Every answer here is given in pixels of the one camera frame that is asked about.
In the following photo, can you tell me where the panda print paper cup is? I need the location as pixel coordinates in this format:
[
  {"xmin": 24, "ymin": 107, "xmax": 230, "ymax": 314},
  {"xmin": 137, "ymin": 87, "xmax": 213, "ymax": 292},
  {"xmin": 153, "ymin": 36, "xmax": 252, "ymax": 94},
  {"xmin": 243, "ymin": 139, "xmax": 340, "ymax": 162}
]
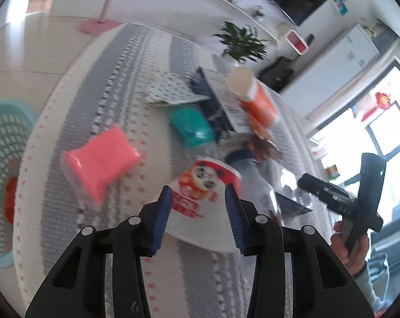
[{"xmin": 165, "ymin": 160, "xmax": 243, "ymax": 252}]

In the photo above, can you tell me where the white fridge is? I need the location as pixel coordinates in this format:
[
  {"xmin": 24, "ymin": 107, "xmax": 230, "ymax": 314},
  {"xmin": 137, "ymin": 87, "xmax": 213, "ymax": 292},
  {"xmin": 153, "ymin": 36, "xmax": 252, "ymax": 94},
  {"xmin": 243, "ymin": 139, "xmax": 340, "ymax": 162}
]
[{"xmin": 304, "ymin": 24, "xmax": 380, "ymax": 120}]

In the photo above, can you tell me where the grey white striped tablecloth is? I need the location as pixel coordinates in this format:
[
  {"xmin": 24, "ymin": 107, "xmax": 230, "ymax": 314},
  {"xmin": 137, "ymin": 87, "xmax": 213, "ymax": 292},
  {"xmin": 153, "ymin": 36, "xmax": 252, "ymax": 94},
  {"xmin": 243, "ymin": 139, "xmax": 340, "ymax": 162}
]
[{"xmin": 12, "ymin": 23, "xmax": 380, "ymax": 318}]

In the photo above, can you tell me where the red item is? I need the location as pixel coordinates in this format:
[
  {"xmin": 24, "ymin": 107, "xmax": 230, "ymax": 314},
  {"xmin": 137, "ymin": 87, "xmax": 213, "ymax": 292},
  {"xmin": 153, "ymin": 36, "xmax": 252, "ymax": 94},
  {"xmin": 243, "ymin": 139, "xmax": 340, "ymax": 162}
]
[{"xmin": 4, "ymin": 176, "xmax": 19, "ymax": 224}]

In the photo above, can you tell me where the white curved wall shelf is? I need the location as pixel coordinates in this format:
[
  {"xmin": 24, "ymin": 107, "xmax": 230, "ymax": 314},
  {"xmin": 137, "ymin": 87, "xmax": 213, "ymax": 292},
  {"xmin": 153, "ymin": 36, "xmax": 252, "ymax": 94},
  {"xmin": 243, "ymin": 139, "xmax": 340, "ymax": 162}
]
[{"xmin": 210, "ymin": 0, "xmax": 280, "ymax": 45}]

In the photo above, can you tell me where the teal plastic packet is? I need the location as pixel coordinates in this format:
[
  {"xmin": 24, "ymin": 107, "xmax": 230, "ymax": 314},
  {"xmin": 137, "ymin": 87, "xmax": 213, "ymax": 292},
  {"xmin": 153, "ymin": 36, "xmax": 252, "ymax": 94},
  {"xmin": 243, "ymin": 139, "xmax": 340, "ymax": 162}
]
[{"xmin": 168, "ymin": 104, "xmax": 215, "ymax": 148}]

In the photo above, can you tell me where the pink coat stand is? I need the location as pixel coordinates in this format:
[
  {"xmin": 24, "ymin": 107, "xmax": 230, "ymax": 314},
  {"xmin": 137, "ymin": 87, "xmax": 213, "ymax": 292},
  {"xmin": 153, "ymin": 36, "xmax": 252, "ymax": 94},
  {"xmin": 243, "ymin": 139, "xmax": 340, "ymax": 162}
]
[{"xmin": 78, "ymin": 0, "xmax": 124, "ymax": 34}]

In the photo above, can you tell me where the clear plastic bottle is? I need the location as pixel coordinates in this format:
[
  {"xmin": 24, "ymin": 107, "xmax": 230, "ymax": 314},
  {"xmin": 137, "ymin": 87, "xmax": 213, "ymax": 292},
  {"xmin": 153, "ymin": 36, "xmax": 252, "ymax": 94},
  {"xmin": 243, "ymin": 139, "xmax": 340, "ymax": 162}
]
[{"xmin": 225, "ymin": 149, "xmax": 313, "ymax": 226}]

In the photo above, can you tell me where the person's right hand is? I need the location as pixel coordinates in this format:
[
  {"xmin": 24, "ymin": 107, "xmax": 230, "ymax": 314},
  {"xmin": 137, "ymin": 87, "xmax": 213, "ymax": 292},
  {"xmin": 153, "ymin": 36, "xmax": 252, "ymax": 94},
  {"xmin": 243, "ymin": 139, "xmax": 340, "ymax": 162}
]
[{"xmin": 329, "ymin": 222, "xmax": 371, "ymax": 279}]

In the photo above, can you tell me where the white paper receipt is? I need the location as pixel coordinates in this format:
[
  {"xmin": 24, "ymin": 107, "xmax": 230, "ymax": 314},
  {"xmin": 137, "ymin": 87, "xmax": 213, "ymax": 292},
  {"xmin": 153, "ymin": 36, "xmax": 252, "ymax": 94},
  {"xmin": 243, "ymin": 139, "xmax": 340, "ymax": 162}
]
[{"xmin": 200, "ymin": 68, "xmax": 254, "ymax": 133}]

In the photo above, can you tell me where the person's right forearm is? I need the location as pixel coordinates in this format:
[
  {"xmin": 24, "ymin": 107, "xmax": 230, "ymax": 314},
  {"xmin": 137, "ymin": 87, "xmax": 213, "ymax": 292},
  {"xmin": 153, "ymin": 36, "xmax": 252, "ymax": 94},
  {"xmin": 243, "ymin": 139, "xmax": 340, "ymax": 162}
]
[{"xmin": 354, "ymin": 262, "xmax": 394, "ymax": 317}]

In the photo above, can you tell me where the pink plastic packet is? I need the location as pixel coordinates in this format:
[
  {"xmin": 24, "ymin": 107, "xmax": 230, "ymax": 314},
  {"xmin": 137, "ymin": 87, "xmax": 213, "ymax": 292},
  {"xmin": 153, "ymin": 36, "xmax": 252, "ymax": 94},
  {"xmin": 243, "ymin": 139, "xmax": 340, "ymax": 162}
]
[{"xmin": 63, "ymin": 125, "xmax": 142, "ymax": 205}]

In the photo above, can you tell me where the red white wall box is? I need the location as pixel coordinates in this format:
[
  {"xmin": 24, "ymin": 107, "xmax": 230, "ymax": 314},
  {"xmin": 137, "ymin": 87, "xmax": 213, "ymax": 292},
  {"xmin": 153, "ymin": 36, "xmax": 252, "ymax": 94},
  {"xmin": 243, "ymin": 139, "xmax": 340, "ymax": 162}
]
[{"xmin": 284, "ymin": 29, "xmax": 308, "ymax": 54}]

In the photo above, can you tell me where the red window decoration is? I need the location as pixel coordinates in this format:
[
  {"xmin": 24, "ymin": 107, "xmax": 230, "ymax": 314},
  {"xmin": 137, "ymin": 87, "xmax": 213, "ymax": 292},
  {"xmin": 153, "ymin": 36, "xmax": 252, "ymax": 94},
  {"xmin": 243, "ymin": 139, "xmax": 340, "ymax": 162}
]
[{"xmin": 374, "ymin": 91, "xmax": 393, "ymax": 110}]

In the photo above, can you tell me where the potted green plant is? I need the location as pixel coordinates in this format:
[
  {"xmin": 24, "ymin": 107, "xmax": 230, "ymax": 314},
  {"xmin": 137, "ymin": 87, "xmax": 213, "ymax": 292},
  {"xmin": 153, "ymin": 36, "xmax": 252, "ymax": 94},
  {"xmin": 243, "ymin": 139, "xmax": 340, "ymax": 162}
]
[{"xmin": 213, "ymin": 21, "xmax": 270, "ymax": 65}]

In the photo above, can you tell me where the teal plastic basket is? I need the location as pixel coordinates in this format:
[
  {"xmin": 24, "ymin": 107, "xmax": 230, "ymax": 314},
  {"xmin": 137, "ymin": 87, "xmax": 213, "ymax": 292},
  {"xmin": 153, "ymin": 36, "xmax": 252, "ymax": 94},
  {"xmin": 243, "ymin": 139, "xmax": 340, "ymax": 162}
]
[{"xmin": 0, "ymin": 101, "xmax": 40, "ymax": 270}]

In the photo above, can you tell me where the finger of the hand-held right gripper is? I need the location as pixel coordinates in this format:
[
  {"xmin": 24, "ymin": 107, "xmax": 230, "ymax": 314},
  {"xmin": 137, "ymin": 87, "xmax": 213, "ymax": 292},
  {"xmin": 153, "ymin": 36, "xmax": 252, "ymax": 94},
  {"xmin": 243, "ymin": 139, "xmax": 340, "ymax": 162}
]
[
  {"xmin": 298, "ymin": 179, "xmax": 355, "ymax": 213},
  {"xmin": 304, "ymin": 173, "xmax": 356, "ymax": 201}
]

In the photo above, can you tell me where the dark blue cloth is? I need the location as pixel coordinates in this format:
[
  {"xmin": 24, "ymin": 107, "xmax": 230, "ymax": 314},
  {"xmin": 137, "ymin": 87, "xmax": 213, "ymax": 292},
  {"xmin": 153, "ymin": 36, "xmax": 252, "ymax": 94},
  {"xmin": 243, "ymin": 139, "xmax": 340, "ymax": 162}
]
[{"xmin": 188, "ymin": 68, "xmax": 234, "ymax": 140}]

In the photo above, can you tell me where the black guitar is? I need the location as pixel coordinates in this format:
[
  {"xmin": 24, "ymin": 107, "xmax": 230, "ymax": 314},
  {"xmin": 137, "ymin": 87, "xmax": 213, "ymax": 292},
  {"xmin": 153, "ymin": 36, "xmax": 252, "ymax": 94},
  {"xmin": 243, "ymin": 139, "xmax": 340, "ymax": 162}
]
[{"xmin": 258, "ymin": 56, "xmax": 297, "ymax": 93}]

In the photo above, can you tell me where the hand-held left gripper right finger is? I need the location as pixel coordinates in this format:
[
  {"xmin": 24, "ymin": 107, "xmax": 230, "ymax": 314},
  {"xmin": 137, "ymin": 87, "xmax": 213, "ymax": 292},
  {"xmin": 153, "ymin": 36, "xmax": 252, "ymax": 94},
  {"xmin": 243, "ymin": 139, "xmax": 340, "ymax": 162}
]
[{"xmin": 225, "ymin": 183, "xmax": 376, "ymax": 318}]

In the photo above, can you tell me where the brown crumpled wrapper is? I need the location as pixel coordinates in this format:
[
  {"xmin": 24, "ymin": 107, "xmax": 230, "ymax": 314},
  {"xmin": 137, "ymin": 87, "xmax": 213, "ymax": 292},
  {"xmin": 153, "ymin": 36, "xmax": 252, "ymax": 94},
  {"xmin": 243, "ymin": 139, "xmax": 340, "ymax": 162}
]
[{"xmin": 245, "ymin": 113, "xmax": 282, "ymax": 163}]

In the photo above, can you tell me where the orange white tube container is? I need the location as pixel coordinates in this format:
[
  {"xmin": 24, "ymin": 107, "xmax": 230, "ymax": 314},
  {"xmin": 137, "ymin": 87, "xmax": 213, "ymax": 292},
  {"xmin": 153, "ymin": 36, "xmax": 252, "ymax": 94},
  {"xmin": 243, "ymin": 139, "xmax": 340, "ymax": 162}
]
[{"xmin": 227, "ymin": 66, "xmax": 279, "ymax": 128}]

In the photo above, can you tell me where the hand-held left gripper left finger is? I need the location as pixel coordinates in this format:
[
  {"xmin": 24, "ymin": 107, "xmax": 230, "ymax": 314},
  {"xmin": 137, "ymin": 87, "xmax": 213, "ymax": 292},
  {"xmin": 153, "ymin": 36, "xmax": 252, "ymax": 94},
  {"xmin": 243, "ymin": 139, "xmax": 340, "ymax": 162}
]
[{"xmin": 25, "ymin": 185, "xmax": 173, "ymax": 318}]

